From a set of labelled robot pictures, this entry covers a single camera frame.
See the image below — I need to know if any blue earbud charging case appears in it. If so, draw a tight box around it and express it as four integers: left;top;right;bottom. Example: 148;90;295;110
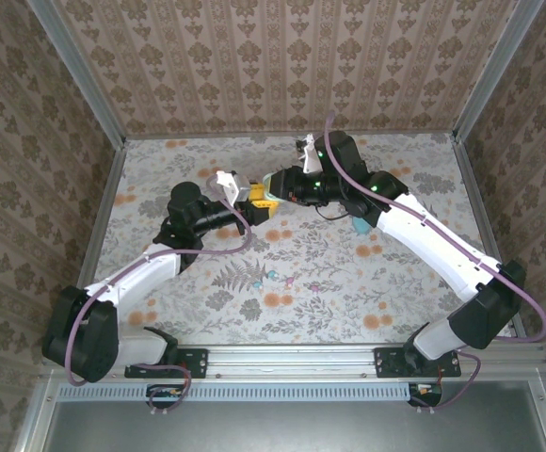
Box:
350;214;373;236

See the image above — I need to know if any black connector board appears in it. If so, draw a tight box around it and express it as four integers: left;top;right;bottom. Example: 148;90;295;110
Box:
407;380;443;409
146;383;193;410

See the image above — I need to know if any grey metal panel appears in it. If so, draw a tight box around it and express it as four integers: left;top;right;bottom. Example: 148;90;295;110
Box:
41;399;546;452

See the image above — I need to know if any thin black right gripper cable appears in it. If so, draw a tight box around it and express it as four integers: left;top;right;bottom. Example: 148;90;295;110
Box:
314;202;352;222

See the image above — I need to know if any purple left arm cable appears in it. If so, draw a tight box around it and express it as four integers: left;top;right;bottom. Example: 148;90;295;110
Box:
64;176;254;416

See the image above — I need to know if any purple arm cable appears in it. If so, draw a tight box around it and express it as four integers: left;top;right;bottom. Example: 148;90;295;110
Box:
323;110;546;415
64;176;254;416

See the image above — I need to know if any thin aluminium wall rail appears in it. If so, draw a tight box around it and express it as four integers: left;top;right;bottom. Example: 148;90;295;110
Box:
124;130;457;141

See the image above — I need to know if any aluminium table edge rail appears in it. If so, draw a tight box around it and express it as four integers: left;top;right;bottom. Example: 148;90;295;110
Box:
450;134;529;345
75;138;128;363

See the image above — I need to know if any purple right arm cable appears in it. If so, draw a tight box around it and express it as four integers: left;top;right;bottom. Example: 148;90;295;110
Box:
323;110;546;415

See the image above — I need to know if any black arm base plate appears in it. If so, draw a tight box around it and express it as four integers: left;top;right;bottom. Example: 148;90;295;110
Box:
373;347;462;379
124;347;209;380

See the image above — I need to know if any aluminium corner post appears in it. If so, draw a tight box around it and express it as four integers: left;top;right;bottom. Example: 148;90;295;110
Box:
451;0;546;142
26;0;128;151

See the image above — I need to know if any white slotted cable duct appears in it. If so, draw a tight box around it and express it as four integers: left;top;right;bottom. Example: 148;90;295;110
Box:
57;381;413;402

